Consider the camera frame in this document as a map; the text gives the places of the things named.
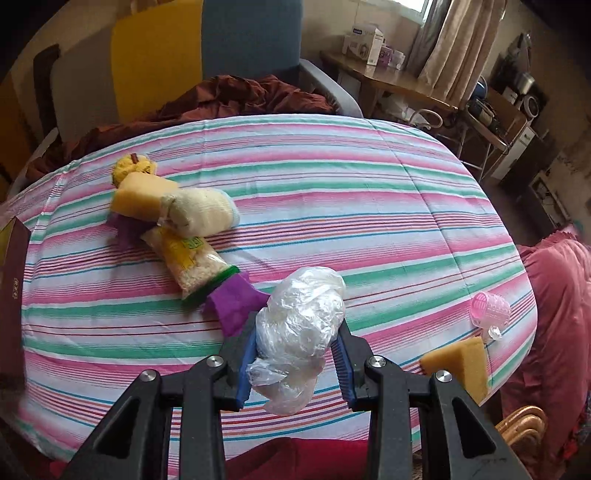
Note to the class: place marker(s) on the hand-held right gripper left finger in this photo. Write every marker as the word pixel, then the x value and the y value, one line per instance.
pixel 247 369

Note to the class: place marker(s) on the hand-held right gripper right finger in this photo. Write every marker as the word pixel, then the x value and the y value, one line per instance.
pixel 344 374

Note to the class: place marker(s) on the purple snack packet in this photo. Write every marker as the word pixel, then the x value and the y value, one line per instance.
pixel 233 304
pixel 127 230

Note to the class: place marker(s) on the clear plastic bag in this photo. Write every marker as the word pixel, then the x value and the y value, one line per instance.
pixel 300 323

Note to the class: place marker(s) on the maroon box with gold interior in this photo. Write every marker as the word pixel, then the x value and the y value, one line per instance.
pixel 14 300

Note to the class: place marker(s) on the clear grain packet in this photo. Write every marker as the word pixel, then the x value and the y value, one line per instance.
pixel 194 267

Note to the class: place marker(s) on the yellow sponge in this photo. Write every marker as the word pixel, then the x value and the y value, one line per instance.
pixel 136 196
pixel 461 364

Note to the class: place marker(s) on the small clear plastic piece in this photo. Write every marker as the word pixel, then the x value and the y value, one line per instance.
pixel 494 333

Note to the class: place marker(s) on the pink plastic mini basket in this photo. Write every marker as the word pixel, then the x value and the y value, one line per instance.
pixel 490 310

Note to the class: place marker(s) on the cream rolled sock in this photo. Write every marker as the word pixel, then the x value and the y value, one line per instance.
pixel 203 210

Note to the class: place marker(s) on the striped bedsheet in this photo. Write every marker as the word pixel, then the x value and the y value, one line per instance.
pixel 369 207

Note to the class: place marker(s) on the rattan chair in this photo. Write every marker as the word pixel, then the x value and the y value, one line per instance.
pixel 521 424

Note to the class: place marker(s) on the pink cloth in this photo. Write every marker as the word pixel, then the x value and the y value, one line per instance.
pixel 554 323

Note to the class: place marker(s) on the white tube coil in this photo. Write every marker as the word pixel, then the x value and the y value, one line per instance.
pixel 425 115

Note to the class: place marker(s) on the maroon blanket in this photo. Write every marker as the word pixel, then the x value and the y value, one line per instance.
pixel 231 97

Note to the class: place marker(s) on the wooden desk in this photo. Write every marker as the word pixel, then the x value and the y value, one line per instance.
pixel 401 87

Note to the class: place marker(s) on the cluttered wooden shelf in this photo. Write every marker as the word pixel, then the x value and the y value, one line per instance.
pixel 501 120

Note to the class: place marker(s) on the small purple box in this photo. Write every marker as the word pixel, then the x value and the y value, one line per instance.
pixel 390 57

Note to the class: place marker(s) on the blue and yellow armchair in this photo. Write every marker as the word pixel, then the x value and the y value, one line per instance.
pixel 152 60

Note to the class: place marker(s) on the white round appliance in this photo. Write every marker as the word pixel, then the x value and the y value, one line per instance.
pixel 532 106

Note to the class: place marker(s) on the white cardboard box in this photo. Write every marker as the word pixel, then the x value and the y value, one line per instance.
pixel 364 44

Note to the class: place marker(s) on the wooden wardrobe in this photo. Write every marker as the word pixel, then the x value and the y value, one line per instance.
pixel 14 129

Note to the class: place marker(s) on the pink curtain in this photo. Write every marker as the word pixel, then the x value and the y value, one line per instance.
pixel 457 50

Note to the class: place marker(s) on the silver pot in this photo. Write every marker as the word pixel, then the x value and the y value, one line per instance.
pixel 524 82

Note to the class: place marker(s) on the window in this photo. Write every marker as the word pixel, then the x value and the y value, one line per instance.
pixel 415 5

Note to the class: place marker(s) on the grey bed side rail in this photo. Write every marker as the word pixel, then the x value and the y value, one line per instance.
pixel 323 78
pixel 46 138

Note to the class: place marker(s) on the black bed post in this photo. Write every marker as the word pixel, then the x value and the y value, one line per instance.
pixel 46 83

